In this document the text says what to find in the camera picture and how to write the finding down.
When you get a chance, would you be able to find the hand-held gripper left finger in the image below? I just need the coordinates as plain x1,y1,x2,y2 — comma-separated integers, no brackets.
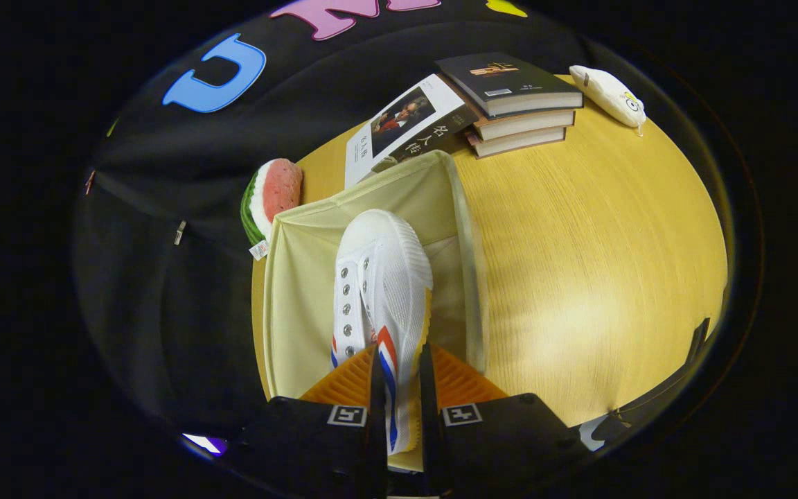
243,345,389,499

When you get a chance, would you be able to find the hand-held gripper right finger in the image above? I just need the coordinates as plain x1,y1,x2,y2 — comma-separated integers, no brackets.
418,343,590,499

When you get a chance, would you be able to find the beige fabric storage box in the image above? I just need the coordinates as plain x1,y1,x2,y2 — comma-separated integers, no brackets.
252,150,490,472

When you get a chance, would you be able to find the white canvas shoe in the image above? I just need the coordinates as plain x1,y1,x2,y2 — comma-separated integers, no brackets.
330,209,434,455

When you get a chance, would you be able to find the lit monitor screen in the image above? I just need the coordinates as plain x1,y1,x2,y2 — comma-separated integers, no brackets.
182,433,228,456

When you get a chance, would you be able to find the watermelon slice toy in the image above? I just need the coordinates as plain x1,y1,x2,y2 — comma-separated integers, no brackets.
240,158,304,261

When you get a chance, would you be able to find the white portrait cover book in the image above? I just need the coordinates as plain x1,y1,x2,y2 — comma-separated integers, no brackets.
344,73,479,189

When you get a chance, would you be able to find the brown cover book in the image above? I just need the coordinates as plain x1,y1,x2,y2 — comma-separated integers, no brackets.
472,109,576,141
465,126,567,159

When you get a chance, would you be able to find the black cover book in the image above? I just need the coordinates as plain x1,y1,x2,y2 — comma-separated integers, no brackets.
435,52,584,119

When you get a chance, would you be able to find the white plush pouch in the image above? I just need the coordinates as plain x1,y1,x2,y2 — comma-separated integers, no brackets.
569,65,647,137

